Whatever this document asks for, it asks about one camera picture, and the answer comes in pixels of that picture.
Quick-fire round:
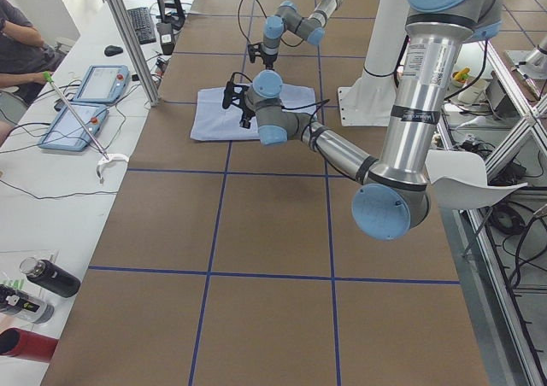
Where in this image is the light blue striped shirt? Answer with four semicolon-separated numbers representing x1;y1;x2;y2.
190;84;315;142

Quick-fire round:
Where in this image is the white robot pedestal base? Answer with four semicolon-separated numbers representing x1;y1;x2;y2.
338;0;409;126

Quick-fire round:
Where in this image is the black keyboard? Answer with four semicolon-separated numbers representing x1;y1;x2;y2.
127;7;156;44

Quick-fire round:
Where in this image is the aluminium frame post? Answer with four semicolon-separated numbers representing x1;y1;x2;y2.
106;0;159;107

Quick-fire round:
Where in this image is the black computer mouse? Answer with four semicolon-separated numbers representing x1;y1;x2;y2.
103;45;123;57

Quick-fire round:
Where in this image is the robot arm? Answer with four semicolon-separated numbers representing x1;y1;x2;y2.
247;0;343;69
222;0;503;240

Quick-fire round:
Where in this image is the teach pendant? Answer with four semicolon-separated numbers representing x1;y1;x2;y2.
73;65;131;104
38;103;109;152

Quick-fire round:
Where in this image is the red bottle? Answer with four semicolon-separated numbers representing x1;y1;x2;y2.
1;328;58;363

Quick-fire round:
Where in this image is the white plastic chair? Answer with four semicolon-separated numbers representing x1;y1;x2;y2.
426;149;527;210

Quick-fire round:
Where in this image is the black bottle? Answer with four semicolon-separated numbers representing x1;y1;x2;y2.
20;257;80;298

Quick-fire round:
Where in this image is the seated person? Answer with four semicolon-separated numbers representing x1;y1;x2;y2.
0;0;61;143

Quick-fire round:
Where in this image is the upper teach pendant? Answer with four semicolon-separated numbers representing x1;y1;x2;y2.
73;65;131;104

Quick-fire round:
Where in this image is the lower teach pendant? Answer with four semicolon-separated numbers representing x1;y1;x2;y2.
38;103;109;152

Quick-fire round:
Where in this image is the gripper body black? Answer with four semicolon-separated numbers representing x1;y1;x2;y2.
247;43;278;67
221;82;255;121

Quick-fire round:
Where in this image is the long metal rod tool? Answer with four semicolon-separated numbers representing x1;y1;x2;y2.
43;71;108;158

